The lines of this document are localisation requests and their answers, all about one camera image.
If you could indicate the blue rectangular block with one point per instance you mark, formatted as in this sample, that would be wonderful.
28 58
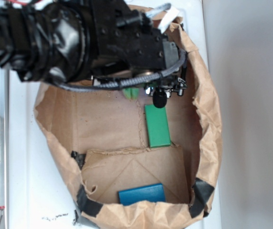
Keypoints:
151 193

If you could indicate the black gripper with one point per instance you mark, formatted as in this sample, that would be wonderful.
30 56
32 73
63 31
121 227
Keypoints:
130 46

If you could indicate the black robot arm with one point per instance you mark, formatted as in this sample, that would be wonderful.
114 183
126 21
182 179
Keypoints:
48 45

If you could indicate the green plush animal toy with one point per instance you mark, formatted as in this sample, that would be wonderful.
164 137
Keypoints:
134 91

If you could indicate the green rectangular block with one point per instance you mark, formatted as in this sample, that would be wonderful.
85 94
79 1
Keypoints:
157 126

